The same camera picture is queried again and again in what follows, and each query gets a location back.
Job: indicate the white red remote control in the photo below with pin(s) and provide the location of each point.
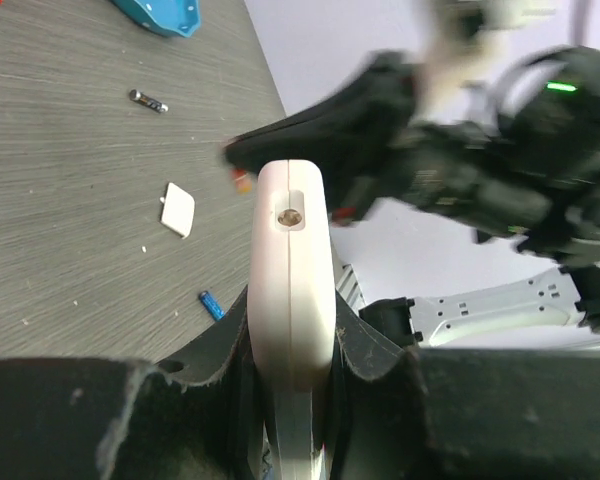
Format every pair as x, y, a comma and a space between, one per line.
291, 312

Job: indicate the blue AAA battery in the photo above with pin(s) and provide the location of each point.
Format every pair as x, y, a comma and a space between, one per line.
211, 305

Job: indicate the black AAA battery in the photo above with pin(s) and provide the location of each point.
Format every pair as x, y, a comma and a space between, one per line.
140, 98

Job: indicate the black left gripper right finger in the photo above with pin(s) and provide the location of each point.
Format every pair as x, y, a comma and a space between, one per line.
460, 413

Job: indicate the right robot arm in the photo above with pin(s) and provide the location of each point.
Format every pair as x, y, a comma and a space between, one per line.
559, 297

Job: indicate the blue polka dot plate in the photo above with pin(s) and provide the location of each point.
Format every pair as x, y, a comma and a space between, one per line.
165, 18

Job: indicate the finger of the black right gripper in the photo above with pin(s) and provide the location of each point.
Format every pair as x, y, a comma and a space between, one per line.
357, 121

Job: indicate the white battery cover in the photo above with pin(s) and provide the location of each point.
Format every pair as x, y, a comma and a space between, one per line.
178, 210

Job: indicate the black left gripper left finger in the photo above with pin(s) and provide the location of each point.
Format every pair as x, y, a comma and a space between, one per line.
189, 416

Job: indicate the red AAA battery front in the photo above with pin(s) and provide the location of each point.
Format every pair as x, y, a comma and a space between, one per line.
242, 181

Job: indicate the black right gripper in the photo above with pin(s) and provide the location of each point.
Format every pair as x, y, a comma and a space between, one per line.
536, 177

